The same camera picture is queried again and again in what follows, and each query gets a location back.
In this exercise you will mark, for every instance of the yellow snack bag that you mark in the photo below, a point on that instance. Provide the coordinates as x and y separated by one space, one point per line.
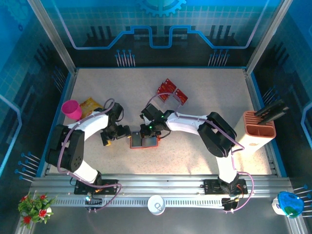
90 106

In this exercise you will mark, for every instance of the red credit card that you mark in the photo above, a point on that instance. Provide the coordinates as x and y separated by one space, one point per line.
162 90
168 84
181 96
165 96

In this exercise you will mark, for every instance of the orange and white knife block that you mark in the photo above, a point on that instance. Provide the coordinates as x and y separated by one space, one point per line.
253 146

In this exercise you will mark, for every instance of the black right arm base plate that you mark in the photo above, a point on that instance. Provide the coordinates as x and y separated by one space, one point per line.
212 186

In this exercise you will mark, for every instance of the aluminium mounting rail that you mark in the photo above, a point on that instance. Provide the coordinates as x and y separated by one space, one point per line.
158 182

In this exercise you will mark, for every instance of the pink plastic goblet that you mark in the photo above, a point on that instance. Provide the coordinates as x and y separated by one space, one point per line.
70 109

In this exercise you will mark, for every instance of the aluminium frame post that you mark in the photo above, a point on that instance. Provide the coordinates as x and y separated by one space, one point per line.
268 36
51 31

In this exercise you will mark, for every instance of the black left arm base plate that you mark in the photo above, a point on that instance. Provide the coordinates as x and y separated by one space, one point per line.
109 186

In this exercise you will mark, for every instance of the red packets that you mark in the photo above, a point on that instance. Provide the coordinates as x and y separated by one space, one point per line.
172 93

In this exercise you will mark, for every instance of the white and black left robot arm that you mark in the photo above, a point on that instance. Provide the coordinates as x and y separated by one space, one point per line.
92 123

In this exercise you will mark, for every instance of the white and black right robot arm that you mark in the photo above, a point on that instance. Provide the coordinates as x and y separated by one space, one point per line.
185 123

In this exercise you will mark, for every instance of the white jar with blue lid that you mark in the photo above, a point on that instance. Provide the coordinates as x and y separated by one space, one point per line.
290 203

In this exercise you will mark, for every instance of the black credit card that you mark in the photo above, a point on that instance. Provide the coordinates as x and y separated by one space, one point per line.
136 139

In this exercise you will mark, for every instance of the artificial plant with red flowers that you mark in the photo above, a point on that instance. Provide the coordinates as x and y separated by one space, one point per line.
34 209

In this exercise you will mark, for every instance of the white round tin can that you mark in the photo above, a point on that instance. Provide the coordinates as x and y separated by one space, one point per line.
156 206

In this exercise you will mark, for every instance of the orange card holder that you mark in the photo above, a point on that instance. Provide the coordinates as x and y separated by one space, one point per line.
150 143

